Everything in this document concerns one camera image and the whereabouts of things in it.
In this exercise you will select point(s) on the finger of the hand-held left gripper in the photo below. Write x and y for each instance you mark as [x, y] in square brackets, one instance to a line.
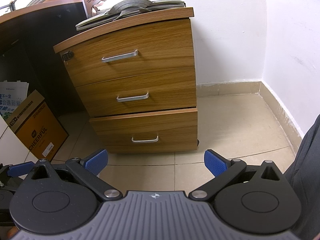
[18, 169]

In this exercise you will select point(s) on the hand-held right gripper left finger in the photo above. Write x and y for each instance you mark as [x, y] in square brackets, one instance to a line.
[96, 161]

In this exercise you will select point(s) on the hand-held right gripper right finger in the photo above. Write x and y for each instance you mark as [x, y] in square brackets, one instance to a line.
[215, 163]

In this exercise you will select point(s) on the deep wooden drawer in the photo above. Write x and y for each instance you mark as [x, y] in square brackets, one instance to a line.
[172, 127]

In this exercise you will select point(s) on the shallow wooden drawer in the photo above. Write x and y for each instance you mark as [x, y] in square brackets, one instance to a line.
[165, 90]

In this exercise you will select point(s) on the wooden drawer cabinet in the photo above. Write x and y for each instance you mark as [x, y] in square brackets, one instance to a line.
[130, 33]

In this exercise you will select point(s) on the wooden drawer beside lock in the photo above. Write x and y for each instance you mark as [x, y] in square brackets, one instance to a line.
[155, 42]

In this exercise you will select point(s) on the white board panel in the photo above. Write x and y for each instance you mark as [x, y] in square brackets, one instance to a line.
[10, 142]

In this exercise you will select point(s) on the orange cardboard box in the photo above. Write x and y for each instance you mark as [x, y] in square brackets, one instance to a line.
[42, 127]

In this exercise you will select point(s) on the white printed paper bag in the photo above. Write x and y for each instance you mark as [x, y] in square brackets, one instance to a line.
[12, 97]

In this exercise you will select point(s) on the person's dark trouser leg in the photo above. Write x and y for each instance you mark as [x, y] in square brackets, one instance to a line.
[307, 170]

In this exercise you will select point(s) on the metal cabinet lock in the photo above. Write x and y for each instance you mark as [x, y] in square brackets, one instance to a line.
[68, 55]

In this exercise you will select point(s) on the dark wooden desk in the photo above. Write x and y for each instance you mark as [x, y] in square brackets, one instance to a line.
[37, 42]

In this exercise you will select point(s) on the grey fabric bag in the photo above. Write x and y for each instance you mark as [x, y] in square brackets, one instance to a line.
[135, 7]

